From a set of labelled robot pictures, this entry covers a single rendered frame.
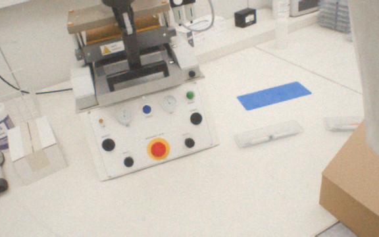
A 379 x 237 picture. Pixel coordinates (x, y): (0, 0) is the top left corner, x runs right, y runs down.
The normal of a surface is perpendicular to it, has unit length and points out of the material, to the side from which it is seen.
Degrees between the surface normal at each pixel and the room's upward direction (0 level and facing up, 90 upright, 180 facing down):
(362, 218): 90
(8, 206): 0
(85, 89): 41
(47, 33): 90
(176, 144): 65
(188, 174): 0
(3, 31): 90
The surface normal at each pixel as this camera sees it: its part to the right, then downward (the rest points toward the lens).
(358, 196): -0.68, -0.40
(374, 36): -0.81, 0.54
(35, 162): 0.49, 0.41
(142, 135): 0.20, 0.10
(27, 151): -0.16, -0.84
